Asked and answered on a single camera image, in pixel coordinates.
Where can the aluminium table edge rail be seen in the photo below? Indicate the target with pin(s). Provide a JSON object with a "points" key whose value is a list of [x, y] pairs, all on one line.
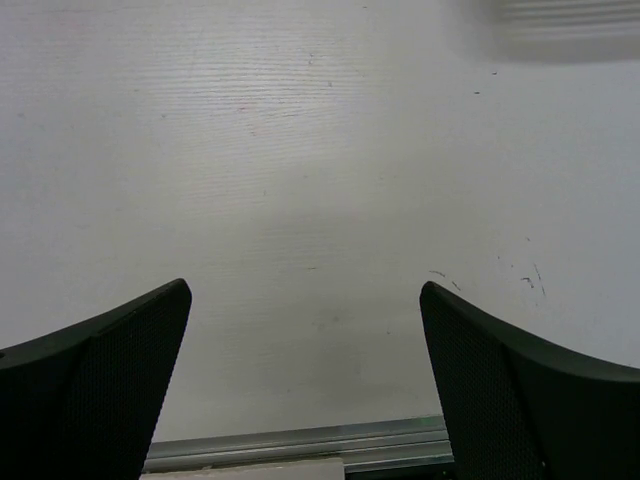
{"points": [[365, 447]]}

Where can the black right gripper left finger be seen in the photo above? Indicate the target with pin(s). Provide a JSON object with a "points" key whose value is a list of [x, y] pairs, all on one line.
{"points": [[83, 402]]}

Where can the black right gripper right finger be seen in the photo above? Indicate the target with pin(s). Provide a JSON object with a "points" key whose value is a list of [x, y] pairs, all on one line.
{"points": [[517, 406]]}

